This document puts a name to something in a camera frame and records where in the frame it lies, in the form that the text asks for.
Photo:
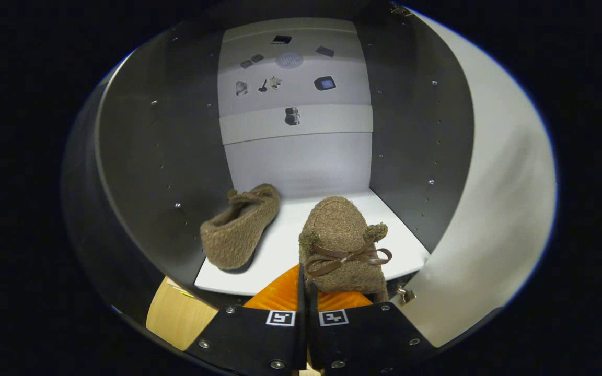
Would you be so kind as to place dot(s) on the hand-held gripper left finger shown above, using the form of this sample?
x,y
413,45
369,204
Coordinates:
x,y
259,339

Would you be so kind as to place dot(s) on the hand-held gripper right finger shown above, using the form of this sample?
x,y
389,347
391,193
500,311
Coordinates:
x,y
363,334

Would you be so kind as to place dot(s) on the brown fuzzy shoe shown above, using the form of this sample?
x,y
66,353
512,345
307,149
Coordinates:
x,y
238,235
340,224

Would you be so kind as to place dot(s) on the dark grey shoe cabinet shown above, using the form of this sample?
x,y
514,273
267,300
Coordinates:
x,y
301,156

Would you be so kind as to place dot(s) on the beige shoe cabinet door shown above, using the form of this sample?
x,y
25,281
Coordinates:
x,y
489,183

